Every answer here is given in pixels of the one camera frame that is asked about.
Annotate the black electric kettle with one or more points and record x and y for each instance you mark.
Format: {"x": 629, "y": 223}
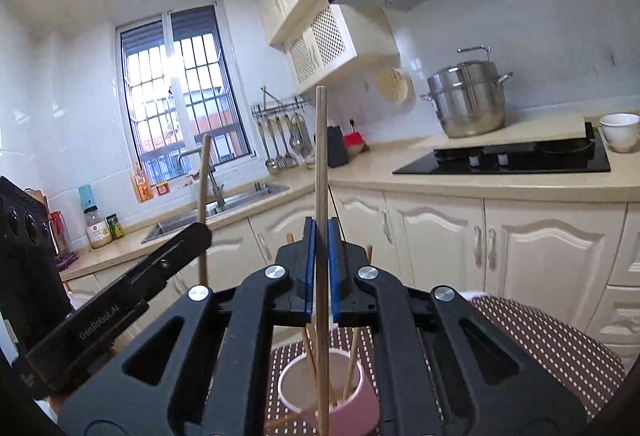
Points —
{"x": 338, "y": 145}

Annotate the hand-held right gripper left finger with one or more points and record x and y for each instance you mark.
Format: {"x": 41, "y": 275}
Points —
{"x": 310, "y": 276}

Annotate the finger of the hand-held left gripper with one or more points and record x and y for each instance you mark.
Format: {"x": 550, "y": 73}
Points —
{"x": 175, "y": 256}

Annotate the light wooden board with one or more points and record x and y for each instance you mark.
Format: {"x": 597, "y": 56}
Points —
{"x": 540, "y": 130}

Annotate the metal sink faucet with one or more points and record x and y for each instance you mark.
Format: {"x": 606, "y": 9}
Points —
{"x": 216, "y": 188}

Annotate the pink cup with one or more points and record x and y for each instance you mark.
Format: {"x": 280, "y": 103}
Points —
{"x": 350, "y": 416}

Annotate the red container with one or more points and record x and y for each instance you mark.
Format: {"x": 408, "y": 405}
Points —
{"x": 355, "y": 143}

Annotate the cream lattice door cabinet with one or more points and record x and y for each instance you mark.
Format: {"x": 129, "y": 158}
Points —
{"x": 325, "y": 40}

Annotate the black glass gas stove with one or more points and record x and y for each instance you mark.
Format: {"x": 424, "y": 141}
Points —
{"x": 550, "y": 160}

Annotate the stainless steel sink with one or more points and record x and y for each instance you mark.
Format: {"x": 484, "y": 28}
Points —
{"x": 235, "y": 203}

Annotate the single wooden chopstick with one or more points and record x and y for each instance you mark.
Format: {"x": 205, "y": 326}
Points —
{"x": 322, "y": 165}

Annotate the round cream steamer tray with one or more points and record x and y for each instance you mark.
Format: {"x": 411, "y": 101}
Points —
{"x": 394, "y": 85}

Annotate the purple cup rack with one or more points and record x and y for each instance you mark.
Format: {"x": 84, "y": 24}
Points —
{"x": 67, "y": 261}

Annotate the orange liquid bottle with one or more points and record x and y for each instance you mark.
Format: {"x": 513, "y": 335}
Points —
{"x": 143, "y": 186}

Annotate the small green jar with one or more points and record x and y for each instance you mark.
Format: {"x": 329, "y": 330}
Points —
{"x": 115, "y": 228}

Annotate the beige kitchen countertop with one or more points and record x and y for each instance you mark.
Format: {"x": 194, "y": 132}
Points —
{"x": 400, "y": 186}

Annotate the small yellow lid jar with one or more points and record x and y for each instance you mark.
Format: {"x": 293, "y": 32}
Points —
{"x": 162, "y": 188}

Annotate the teal carton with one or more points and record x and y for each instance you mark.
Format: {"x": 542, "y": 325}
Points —
{"x": 86, "y": 197}

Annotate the glass jar with white label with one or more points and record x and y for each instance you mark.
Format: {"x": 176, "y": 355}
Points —
{"x": 98, "y": 231}

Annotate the wooden cutting board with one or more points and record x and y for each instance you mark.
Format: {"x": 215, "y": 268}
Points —
{"x": 36, "y": 198}

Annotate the stainless steel steamer pot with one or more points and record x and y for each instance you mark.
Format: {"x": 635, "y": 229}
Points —
{"x": 470, "y": 100}

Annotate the bunch of wooden chopsticks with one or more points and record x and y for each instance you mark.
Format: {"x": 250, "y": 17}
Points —
{"x": 351, "y": 361}

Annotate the barred kitchen window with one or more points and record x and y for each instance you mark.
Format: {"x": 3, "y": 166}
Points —
{"x": 185, "y": 90}

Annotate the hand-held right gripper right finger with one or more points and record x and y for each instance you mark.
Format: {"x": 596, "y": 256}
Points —
{"x": 334, "y": 276}

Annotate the red drinking cups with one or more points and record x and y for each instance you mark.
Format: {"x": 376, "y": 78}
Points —
{"x": 57, "y": 231}

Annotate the cream lower kitchen cabinets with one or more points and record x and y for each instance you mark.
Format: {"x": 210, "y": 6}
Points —
{"x": 550, "y": 241}

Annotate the wall utensil rack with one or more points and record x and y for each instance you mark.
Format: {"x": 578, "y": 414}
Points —
{"x": 280, "y": 108}

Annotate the white bowl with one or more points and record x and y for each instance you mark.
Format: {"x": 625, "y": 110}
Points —
{"x": 620, "y": 133}

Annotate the row of hanging metal utensils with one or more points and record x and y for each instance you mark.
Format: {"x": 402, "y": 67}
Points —
{"x": 272, "y": 140}

